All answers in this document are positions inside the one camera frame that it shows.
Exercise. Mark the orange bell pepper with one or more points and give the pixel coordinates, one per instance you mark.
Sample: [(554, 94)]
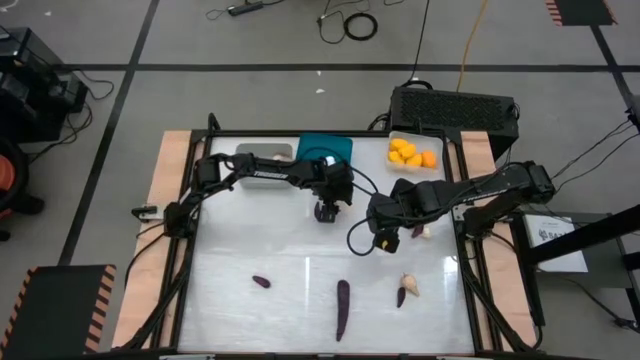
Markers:
[(429, 159)]

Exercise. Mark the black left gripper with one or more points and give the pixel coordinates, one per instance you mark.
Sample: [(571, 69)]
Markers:
[(332, 185)]

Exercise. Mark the black metal table frame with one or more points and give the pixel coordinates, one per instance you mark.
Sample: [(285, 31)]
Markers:
[(250, 133)]

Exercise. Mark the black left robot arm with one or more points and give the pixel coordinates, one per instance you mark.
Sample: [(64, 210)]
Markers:
[(270, 172)]

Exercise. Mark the white paper sign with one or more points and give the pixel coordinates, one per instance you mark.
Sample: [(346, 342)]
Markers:
[(565, 250)]

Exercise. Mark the long purple sweet potato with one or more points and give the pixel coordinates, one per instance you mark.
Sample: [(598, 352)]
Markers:
[(342, 310)]

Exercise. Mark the grey plastic bin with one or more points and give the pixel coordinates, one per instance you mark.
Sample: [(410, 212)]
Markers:
[(260, 149)]

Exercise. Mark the orange black vacuum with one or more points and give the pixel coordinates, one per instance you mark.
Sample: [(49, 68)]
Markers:
[(6, 172)]

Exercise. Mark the black stand beam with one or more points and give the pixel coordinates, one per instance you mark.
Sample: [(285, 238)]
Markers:
[(590, 235)]

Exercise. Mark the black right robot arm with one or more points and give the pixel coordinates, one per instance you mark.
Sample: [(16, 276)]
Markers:
[(480, 192)]

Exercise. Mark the black equipment stack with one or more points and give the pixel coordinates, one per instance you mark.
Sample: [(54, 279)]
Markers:
[(30, 90)]

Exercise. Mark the black orange-striped floor mat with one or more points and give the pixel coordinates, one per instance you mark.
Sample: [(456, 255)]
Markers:
[(55, 310), (580, 12)]

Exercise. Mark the white plastic tray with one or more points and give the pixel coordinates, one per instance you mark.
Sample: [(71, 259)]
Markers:
[(437, 140)]

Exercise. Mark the black computer case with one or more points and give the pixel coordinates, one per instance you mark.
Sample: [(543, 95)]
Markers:
[(450, 110)]

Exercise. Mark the wooden side board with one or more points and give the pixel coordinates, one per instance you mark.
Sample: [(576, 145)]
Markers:
[(172, 147), (477, 150)]

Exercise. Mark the yellow bell pepper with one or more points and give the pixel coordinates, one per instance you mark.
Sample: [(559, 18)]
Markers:
[(414, 161), (398, 144)]

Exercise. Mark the teal plastic bin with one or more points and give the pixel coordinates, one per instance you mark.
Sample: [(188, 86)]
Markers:
[(315, 145)]

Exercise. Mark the black power strip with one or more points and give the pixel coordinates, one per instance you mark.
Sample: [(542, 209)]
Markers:
[(245, 8)]

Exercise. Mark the black white bracket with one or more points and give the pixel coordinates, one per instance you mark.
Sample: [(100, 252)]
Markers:
[(150, 213)]

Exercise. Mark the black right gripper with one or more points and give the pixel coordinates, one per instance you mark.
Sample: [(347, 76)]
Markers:
[(384, 212)]

